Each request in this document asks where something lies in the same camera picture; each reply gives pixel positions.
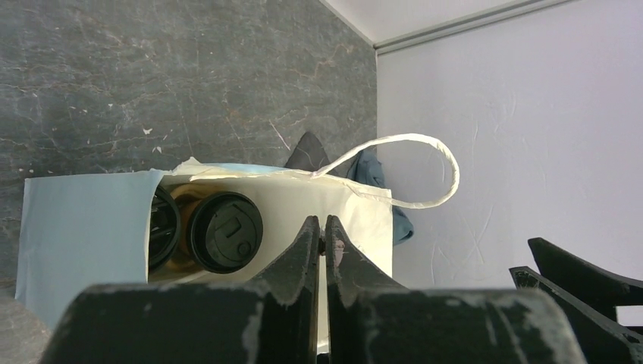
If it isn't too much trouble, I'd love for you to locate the dark grey checked cloth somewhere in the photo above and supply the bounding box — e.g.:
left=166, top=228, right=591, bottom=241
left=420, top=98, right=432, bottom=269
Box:
left=284, top=132, right=331, bottom=172

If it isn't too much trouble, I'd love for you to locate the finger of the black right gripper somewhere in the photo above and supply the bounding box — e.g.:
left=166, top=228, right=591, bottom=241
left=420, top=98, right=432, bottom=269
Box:
left=510, top=267, right=642, bottom=363
left=528, top=237, right=642, bottom=321

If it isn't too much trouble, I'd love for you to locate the light blue paper bag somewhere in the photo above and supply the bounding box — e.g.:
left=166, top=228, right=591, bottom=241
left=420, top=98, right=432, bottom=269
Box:
left=16, top=133, right=460, bottom=328

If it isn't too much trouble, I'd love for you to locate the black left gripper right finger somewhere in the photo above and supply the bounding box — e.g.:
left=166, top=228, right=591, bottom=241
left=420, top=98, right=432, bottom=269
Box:
left=325, top=215, right=585, bottom=363

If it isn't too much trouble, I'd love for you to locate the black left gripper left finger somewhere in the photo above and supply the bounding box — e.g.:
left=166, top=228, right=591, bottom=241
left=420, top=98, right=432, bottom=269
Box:
left=41, top=216, right=321, bottom=363

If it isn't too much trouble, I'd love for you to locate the black plastic cup lid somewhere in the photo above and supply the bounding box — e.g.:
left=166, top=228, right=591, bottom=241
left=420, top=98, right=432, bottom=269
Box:
left=185, top=191, right=263, bottom=274

